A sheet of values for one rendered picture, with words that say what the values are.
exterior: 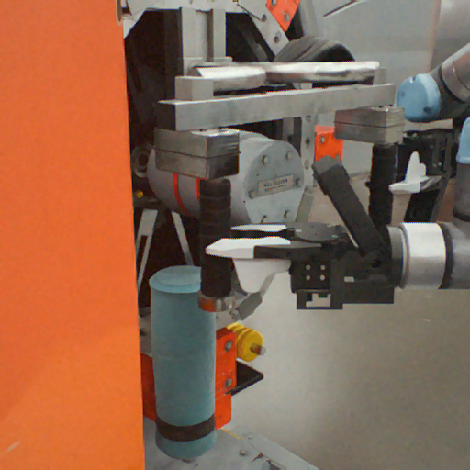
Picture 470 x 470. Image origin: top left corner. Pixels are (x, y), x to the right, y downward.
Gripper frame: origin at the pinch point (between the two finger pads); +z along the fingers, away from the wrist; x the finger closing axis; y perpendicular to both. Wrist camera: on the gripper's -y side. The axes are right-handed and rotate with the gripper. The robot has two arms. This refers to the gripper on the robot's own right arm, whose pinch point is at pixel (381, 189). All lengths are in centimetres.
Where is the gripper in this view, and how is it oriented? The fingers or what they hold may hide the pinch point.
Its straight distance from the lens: 95.9
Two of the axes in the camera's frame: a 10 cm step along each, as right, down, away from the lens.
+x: 7.2, 2.0, -6.7
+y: 0.0, -9.6, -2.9
